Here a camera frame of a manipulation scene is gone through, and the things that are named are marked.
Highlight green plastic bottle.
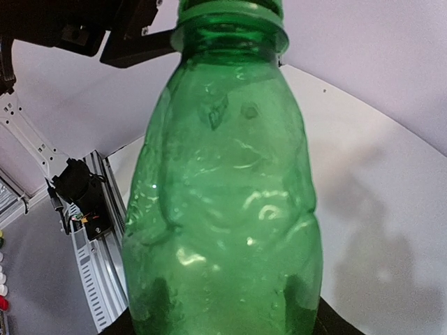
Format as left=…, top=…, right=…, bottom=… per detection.
left=122, top=1, right=323, bottom=334

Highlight loose coloured bottle caps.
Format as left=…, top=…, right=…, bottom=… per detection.
left=0, top=228, right=11, bottom=311

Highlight aluminium front rail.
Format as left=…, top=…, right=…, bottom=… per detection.
left=65, top=151, right=128, bottom=333

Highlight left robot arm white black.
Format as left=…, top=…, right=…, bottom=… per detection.
left=1, top=1, right=173, bottom=181

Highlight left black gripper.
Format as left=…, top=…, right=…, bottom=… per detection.
left=1, top=0, right=175, bottom=68

